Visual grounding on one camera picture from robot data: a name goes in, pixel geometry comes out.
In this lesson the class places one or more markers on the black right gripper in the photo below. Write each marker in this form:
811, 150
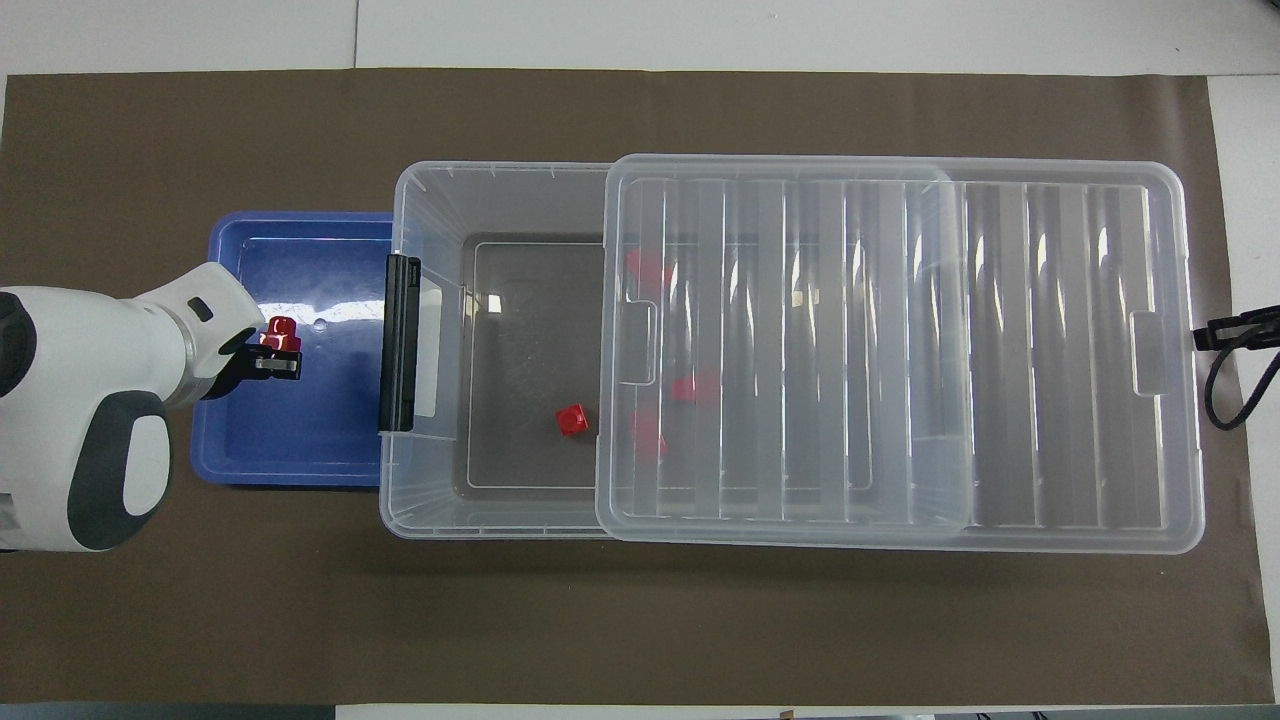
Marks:
1265, 325

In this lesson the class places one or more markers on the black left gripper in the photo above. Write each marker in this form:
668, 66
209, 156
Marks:
240, 365

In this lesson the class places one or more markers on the red block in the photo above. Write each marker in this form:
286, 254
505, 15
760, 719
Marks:
648, 268
695, 387
648, 432
572, 419
283, 335

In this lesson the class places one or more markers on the clear plastic box lid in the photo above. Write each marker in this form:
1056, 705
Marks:
1050, 350

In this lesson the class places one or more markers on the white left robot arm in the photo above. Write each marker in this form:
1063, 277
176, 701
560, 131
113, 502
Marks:
70, 360

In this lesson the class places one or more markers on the blue plastic tray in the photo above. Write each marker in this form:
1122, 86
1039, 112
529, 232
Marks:
300, 440

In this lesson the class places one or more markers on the clear plastic storage box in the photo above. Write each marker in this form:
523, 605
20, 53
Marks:
520, 330

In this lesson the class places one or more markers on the brown paper table mat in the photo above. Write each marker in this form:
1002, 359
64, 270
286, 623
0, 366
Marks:
200, 600

